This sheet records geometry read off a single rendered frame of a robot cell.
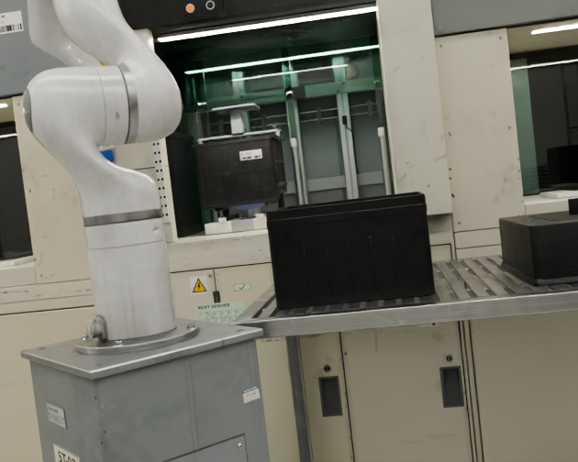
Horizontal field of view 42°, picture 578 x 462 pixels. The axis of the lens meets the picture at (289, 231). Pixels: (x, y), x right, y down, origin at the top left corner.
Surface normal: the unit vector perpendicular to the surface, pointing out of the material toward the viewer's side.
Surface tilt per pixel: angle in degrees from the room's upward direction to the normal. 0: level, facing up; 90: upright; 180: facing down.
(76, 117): 95
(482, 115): 90
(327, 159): 90
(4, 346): 90
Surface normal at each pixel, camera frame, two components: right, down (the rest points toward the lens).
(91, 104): 0.45, 0.10
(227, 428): 0.61, -0.03
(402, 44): -0.12, 0.07
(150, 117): 0.44, 0.46
